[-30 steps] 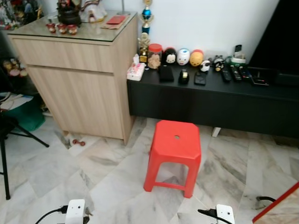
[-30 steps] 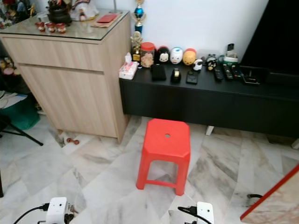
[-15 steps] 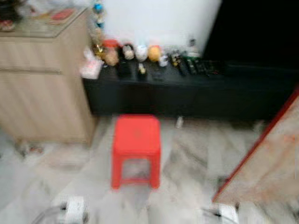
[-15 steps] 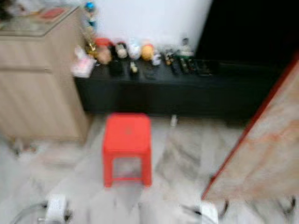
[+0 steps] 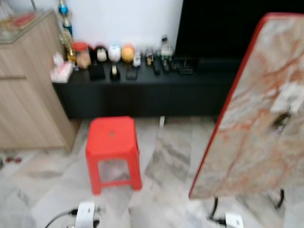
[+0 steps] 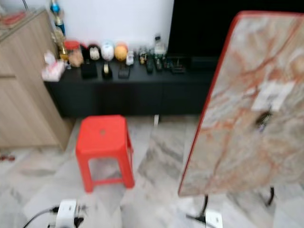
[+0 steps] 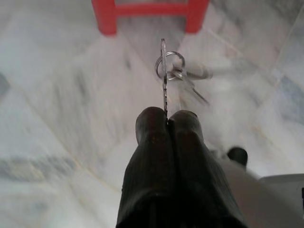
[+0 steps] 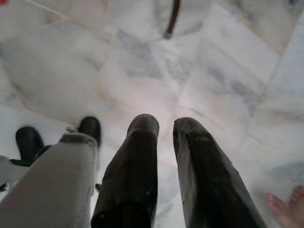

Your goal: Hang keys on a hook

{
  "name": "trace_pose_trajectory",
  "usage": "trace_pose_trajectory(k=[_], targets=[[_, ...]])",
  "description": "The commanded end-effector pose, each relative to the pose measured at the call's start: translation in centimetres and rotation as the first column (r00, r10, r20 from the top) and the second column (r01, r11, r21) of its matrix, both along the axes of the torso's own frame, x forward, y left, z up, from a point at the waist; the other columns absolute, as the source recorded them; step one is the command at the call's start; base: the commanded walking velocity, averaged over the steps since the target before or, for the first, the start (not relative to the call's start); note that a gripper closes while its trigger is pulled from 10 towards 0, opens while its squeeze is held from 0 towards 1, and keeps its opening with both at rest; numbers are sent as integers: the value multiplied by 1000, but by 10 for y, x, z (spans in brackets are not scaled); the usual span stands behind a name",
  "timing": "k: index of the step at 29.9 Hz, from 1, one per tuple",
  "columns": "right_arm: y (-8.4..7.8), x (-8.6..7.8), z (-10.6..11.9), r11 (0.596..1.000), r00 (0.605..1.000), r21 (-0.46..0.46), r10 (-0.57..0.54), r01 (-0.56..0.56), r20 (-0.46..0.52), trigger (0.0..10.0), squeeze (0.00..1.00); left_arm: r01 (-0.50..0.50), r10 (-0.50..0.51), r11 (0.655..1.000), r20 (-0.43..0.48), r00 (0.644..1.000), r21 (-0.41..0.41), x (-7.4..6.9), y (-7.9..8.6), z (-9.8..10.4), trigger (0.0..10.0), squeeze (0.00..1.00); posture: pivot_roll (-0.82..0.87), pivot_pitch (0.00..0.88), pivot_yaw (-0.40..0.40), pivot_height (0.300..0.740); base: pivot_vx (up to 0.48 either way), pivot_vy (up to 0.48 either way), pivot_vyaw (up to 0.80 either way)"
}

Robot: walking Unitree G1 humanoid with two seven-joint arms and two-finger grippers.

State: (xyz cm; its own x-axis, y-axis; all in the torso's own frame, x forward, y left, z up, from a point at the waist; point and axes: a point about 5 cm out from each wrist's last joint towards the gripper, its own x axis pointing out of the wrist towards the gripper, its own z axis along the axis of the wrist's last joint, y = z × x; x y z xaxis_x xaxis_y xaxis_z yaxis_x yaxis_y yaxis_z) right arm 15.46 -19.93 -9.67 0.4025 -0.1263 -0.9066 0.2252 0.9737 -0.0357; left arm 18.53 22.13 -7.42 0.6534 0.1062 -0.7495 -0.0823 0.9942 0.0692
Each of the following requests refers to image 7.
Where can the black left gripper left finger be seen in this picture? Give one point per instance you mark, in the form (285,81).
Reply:
(149,166)

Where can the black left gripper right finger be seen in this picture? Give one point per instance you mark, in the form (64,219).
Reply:
(197,180)

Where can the silver key bunch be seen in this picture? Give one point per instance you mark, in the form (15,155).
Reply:
(164,78)

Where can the red plastic stool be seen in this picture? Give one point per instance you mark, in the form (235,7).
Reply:
(152,10)

